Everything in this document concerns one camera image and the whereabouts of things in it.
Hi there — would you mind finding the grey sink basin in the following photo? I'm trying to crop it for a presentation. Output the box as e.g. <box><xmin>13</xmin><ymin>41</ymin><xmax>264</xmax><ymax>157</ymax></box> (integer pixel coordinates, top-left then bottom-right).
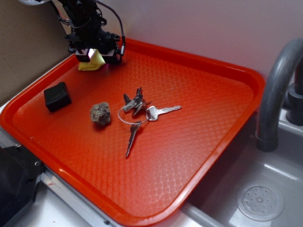
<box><xmin>182</xmin><ymin>111</ymin><xmax>303</xmax><ymax>227</ymax></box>

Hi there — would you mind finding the round sink drain cover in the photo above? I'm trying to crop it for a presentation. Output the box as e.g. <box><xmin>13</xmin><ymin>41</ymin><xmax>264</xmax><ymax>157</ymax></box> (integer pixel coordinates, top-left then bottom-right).
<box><xmin>236</xmin><ymin>181</ymin><xmax>285</xmax><ymax>222</ymax></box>

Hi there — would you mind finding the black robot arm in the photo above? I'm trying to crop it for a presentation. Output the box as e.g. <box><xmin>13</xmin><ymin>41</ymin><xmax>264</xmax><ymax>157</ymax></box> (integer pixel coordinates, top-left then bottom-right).
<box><xmin>50</xmin><ymin>0</ymin><xmax>125</xmax><ymax>64</ymax></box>

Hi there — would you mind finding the brown cardboard panel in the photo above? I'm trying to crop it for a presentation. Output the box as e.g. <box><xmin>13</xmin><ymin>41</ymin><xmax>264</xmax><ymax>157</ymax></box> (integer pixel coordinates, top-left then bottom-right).
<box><xmin>0</xmin><ymin>0</ymin><xmax>69</xmax><ymax>105</ymax></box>

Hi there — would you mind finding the bunch of metal keys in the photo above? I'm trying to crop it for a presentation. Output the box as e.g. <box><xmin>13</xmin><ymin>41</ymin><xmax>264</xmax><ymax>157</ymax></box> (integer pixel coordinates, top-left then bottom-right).
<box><xmin>118</xmin><ymin>87</ymin><xmax>182</xmax><ymax>159</ymax></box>

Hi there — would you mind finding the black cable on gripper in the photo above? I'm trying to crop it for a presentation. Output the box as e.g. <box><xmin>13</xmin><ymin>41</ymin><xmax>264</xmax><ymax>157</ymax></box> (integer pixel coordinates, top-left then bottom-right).
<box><xmin>94</xmin><ymin>0</ymin><xmax>126</xmax><ymax>57</ymax></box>

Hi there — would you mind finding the red plastic tray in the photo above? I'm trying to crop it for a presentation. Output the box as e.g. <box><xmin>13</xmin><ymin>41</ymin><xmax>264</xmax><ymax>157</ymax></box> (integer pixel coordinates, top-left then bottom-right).
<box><xmin>0</xmin><ymin>40</ymin><xmax>265</xmax><ymax>227</ymax></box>

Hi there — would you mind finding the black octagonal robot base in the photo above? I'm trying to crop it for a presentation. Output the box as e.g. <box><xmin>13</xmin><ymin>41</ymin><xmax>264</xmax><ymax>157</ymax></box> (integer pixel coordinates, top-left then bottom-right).
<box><xmin>0</xmin><ymin>145</ymin><xmax>44</xmax><ymax>227</ymax></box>

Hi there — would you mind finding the yellow microfiber cloth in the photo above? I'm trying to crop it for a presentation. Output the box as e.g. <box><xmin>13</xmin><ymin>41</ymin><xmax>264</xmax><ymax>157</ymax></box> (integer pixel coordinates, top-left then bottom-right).
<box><xmin>78</xmin><ymin>49</ymin><xmax>106</xmax><ymax>71</ymax></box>

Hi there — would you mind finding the black leather wallet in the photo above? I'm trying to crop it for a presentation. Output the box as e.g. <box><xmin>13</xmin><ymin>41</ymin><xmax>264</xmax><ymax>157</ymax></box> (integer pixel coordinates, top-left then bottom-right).
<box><xmin>44</xmin><ymin>82</ymin><xmax>71</xmax><ymax>112</ymax></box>

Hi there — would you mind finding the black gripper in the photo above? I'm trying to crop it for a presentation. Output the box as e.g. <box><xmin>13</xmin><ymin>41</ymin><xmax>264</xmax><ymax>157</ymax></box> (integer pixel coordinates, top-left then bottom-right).
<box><xmin>65</xmin><ymin>25</ymin><xmax>122</xmax><ymax>63</ymax></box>

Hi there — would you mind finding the brown rough rock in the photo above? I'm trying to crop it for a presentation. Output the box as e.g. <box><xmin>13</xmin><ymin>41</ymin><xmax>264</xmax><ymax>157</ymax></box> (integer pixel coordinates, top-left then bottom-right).
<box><xmin>90</xmin><ymin>102</ymin><xmax>111</xmax><ymax>126</ymax></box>

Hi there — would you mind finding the dark grey faucet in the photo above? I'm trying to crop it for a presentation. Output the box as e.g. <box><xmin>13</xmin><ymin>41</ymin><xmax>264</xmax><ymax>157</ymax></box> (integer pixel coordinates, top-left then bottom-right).
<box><xmin>256</xmin><ymin>38</ymin><xmax>303</xmax><ymax>152</ymax></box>

